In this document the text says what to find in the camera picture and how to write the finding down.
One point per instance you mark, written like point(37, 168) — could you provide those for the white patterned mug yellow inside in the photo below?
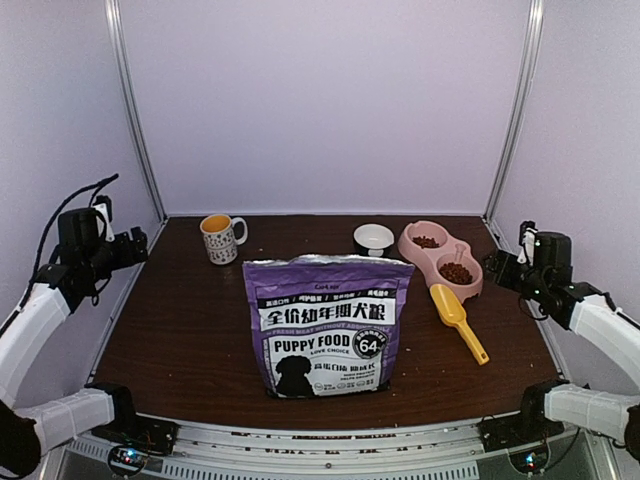
point(222, 235)

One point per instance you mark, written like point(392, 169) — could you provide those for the brown pet food kibble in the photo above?
point(451, 271)

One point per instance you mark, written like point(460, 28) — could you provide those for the black and white ceramic bowl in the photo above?
point(373, 240)

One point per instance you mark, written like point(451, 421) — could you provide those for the aluminium corner post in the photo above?
point(528, 64)
point(132, 115)

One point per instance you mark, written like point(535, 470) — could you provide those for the yellow plastic scoop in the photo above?
point(453, 315)

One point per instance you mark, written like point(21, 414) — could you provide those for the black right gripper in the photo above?
point(503, 278)

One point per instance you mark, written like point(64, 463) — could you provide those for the left aluminium corner post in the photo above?
point(132, 115)

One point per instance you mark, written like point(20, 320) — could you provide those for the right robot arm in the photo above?
point(542, 272)

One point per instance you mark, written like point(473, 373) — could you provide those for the right circuit board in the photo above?
point(529, 460)

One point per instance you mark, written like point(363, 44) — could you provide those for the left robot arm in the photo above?
point(88, 253)

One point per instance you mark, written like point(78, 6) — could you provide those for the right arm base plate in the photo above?
point(515, 430)

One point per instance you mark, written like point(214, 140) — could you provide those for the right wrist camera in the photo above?
point(527, 238)

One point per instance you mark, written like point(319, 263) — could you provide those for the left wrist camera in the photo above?
point(102, 205)

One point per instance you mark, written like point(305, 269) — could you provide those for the pink double pet feeder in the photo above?
point(430, 260)

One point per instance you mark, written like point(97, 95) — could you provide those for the circuit board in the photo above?
point(126, 460)
point(529, 460)

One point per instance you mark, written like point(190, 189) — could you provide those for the right aluminium corner post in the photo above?
point(528, 64)

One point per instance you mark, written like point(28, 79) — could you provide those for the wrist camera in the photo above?
point(102, 205)
point(527, 238)

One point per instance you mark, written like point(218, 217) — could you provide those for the purple pet food bag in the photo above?
point(325, 325)

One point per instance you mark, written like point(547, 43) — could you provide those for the front aluminium rail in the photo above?
point(451, 450)

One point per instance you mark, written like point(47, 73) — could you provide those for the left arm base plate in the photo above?
point(151, 435)

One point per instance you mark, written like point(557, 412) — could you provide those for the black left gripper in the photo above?
point(127, 256)

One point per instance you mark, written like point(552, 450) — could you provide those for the left circuit board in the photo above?
point(126, 460)

